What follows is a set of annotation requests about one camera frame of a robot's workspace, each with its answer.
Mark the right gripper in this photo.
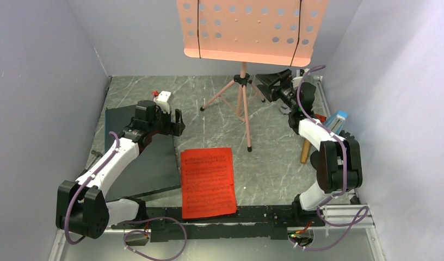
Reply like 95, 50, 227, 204
256, 69, 299, 111

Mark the pink tripod music stand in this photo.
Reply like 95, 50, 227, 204
176, 0, 331, 153

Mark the red sheet music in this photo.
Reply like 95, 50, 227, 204
222, 147, 235, 186
181, 147, 237, 219

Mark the gold microphone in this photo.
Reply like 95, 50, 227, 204
300, 139, 311, 164

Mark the blue metronome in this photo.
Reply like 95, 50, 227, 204
323, 111, 348, 134

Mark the black microphone desk stand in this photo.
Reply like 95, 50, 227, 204
310, 130, 355, 170

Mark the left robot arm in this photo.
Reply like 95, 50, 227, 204
55, 98, 186, 245

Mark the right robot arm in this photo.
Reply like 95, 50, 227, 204
256, 69, 363, 226

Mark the dark grey rack box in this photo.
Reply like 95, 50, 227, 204
103, 105, 181, 202

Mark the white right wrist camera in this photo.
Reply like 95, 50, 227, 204
292, 69, 323, 88

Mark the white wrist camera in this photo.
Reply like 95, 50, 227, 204
292, 69, 323, 88
153, 91, 174, 114

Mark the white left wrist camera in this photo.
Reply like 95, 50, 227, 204
153, 91, 174, 114

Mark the red handled adjustable wrench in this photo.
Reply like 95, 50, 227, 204
280, 104, 327, 123

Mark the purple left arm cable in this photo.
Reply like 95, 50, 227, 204
63, 131, 122, 246

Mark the black handled tool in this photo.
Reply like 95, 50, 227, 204
85, 150, 103, 170

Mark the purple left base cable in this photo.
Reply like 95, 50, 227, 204
122, 216, 188, 261

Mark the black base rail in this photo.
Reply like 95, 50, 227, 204
111, 205, 325, 243

